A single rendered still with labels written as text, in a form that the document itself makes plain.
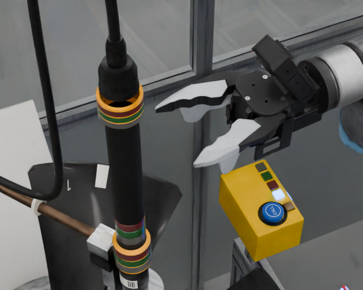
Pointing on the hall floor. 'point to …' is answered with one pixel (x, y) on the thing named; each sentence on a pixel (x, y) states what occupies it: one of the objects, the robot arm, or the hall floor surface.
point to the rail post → (234, 274)
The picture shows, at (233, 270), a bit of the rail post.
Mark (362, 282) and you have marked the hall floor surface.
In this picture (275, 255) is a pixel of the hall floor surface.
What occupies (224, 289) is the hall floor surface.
